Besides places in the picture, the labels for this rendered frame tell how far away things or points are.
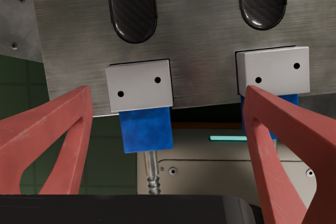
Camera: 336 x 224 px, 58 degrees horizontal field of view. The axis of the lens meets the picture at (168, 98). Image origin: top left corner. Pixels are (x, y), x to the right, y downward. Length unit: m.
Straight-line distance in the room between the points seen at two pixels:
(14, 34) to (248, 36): 0.23
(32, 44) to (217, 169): 0.69
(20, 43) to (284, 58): 0.26
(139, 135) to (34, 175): 1.09
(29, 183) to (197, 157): 0.72
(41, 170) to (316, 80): 1.15
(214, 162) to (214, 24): 0.68
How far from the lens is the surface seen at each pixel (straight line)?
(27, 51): 0.35
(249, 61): 0.24
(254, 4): 0.28
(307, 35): 0.29
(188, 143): 0.90
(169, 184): 0.93
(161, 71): 0.24
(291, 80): 0.25
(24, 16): 0.35
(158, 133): 0.26
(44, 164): 1.30
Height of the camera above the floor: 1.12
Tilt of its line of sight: 81 degrees down
